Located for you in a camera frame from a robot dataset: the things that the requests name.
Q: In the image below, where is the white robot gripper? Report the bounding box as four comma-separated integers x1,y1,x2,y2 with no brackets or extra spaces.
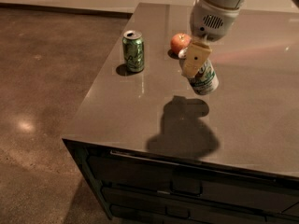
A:
182,0,239,78

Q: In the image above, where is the white 7up can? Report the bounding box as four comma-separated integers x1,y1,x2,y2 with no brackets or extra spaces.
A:
178,48,219,95

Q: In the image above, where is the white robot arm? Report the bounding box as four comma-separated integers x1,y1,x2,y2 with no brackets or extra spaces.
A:
182,0,245,78

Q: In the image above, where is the green soda can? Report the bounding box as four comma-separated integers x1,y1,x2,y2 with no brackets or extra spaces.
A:
122,30,144,73

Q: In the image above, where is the red apple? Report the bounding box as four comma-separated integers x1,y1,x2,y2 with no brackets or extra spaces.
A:
170,33,191,55

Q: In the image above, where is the dark drawer cabinet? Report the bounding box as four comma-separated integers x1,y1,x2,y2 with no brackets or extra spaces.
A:
63,138,299,224

